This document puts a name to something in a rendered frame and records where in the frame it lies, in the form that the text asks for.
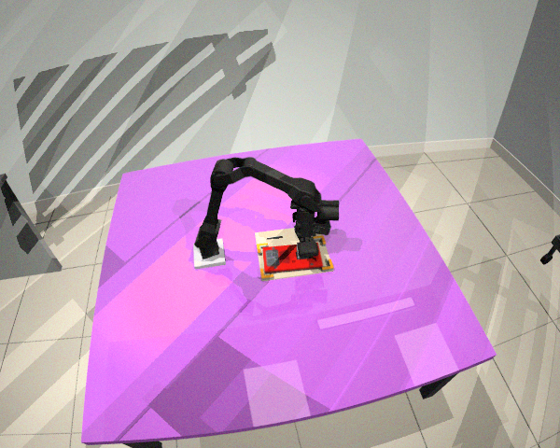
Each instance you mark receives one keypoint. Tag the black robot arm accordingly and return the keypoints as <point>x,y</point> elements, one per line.
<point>304,195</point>

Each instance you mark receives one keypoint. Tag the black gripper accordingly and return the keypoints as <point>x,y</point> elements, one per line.
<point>307,248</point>

